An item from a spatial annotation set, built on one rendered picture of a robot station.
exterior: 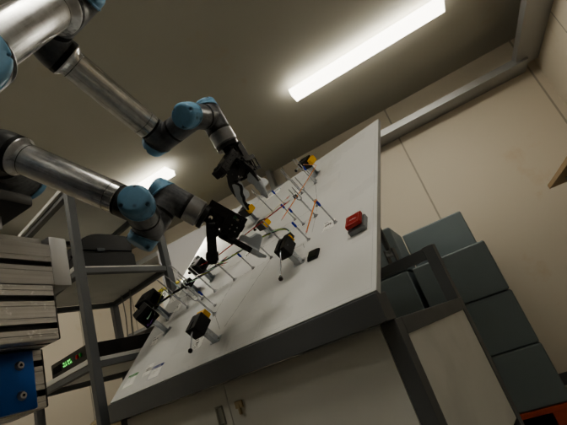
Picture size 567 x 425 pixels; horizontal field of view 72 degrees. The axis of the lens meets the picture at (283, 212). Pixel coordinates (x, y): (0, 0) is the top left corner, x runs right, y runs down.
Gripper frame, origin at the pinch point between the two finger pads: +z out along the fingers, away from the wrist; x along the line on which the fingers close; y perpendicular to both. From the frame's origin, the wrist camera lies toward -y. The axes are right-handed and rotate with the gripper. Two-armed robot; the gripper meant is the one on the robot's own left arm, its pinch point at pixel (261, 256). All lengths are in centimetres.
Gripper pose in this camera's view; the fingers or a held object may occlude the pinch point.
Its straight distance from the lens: 111.1
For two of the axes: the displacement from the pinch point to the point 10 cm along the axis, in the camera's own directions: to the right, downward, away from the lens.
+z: 8.6, 5.0, 1.1
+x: -1.5, 0.3, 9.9
